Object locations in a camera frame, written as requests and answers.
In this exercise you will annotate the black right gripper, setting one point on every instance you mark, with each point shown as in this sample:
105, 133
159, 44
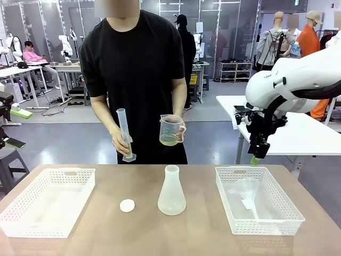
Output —
266, 125

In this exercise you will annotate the clear plastic funnel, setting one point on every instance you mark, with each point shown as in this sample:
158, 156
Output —
246, 188

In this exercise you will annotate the clear plastic measuring beaker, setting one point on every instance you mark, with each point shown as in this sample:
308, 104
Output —
169, 128

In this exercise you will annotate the clear plastic graduated cylinder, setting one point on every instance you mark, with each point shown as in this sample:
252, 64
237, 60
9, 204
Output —
125, 133

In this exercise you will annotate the person's right forearm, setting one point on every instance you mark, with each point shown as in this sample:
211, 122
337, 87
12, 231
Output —
105, 114

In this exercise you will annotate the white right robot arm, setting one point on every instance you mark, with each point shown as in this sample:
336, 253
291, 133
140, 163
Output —
293, 69

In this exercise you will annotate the person's left forearm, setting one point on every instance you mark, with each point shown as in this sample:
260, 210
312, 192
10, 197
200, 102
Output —
179, 101

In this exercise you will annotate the person's left hand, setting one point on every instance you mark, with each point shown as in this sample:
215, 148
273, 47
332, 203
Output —
181, 133

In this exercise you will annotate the person's right hand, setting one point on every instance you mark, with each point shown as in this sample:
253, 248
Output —
120, 142

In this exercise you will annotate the black flat tray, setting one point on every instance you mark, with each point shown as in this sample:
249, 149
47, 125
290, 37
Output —
239, 108

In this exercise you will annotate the white side table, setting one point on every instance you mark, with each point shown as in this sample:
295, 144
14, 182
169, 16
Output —
306, 136

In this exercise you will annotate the small white paper label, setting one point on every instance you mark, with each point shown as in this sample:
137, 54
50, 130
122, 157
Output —
246, 204

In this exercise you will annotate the white perforated plastic basket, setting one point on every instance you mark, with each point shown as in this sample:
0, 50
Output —
277, 221
45, 202

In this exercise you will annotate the shoe rack with shoes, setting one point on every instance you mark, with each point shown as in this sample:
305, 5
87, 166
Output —
235, 72

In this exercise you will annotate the yellow box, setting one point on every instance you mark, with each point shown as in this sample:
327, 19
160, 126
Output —
193, 79

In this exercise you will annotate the translucent plastic conical flask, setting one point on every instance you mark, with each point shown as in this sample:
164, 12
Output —
171, 197

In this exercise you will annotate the mannequin in grey shirt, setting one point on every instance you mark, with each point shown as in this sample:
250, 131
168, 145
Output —
269, 45

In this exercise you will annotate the person in black cap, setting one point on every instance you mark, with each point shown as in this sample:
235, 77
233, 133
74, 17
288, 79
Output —
186, 53

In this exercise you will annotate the mannequin in orange suit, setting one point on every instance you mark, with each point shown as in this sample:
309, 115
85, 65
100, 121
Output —
310, 40

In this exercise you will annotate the white round flask stopper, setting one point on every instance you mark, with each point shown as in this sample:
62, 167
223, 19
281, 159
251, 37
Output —
127, 205

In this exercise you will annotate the person in black t-shirt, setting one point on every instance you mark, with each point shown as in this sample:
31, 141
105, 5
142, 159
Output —
138, 66

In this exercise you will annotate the small grey stool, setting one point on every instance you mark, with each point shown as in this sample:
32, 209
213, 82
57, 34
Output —
87, 96

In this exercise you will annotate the white workbench table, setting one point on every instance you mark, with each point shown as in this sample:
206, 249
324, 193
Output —
66, 68

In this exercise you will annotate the green and white device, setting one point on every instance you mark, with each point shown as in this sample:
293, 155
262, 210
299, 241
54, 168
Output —
22, 113

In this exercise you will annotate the person in pink hoodie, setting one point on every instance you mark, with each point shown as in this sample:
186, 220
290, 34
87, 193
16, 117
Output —
33, 57

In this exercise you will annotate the grey plastic step stool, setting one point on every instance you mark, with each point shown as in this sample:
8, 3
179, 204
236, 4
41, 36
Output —
12, 165

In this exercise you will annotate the black cap on desk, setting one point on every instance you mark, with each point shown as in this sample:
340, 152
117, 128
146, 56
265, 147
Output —
22, 64

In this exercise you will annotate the white office desk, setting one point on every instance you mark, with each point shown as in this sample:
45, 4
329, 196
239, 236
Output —
18, 72

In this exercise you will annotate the black machine at edge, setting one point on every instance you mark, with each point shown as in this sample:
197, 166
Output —
5, 106

